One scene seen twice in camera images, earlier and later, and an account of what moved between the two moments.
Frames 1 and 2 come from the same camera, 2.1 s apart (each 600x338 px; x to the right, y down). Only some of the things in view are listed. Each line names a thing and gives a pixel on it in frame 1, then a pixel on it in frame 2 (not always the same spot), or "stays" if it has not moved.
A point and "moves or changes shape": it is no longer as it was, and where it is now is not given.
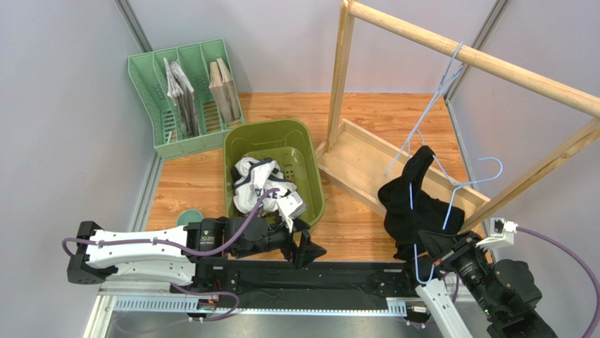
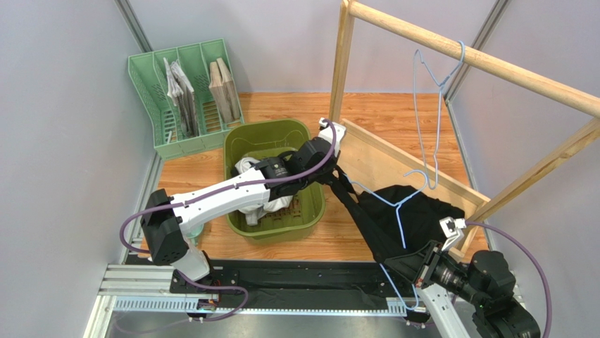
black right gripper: (450, 246) to (422, 261)
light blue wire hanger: (453, 69) moves or changes shape
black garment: (408, 210) moves or changes shape
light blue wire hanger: (444, 227) to (407, 305)
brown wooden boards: (224, 89) stays
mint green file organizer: (188, 94) stays
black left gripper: (307, 251) to (326, 178)
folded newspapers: (181, 93) stays
